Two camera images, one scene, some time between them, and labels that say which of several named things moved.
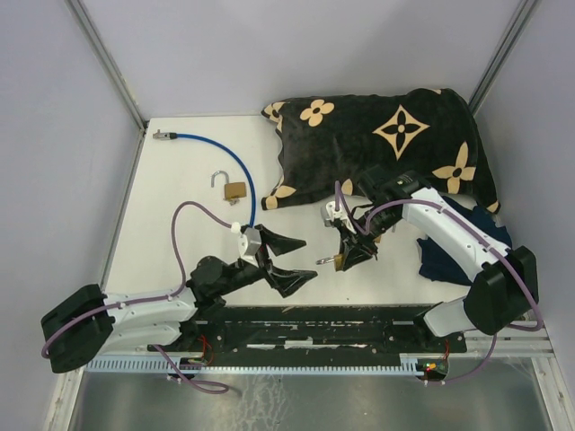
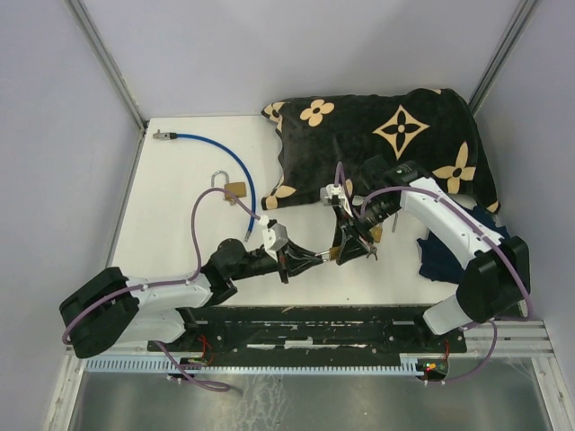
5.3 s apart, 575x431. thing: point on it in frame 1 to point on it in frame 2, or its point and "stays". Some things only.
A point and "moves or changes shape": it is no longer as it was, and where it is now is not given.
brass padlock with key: x=234 y=191 stays
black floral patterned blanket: x=328 y=143 stays
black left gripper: x=287 y=281 to x=299 y=260
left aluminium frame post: x=109 y=62 stays
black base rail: x=310 y=330 stays
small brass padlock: x=338 y=259 moves or changes shape
